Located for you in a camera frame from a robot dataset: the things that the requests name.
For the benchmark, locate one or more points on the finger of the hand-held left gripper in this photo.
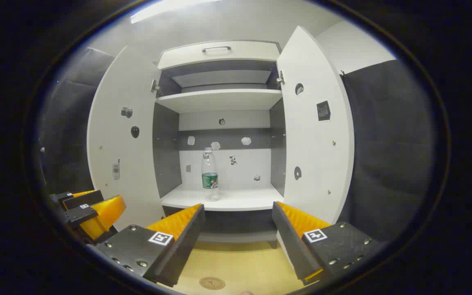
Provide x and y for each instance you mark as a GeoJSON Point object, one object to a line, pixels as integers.
{"type": "Point", "coordinates": [82, 200]}
{"type": "Point", "coordinates": [105, 215]}

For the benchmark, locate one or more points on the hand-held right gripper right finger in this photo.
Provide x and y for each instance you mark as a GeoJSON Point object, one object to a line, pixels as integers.
{"type": "Point", "coordinates": [289, 241]}

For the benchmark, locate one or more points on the white cabinet door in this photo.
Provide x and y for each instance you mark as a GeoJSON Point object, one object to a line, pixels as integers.
{"type": "Point", "coordinates": [117, 155]}
{"type": "Point", "coordinates": [314, 143]}

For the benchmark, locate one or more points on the black backdrop cloth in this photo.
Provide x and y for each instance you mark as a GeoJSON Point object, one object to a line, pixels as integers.
{"type": "Point", "coordinates": [387, 143]}

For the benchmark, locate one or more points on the metal door hinge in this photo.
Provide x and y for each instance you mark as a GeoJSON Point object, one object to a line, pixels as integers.
{"type": "Point", "coordinates": [154, 86]}
{"type": "Point", "coordinates": [280, 78]}

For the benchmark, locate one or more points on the clear plastic bottle green label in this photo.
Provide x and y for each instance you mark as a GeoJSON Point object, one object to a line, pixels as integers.
{"type": "Point", "coordinates": [210, 180]}

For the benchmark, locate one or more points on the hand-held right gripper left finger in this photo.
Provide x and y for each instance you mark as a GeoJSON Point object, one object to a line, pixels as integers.
{"type": "Point", "coordinates": [182, 246]}

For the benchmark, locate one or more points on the white cabinet shelf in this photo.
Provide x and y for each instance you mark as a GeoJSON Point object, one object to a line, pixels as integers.
{"type": "Point", "coordinates": [219, 100]}
{"type": "Point", "coordinates": [240, 200]}

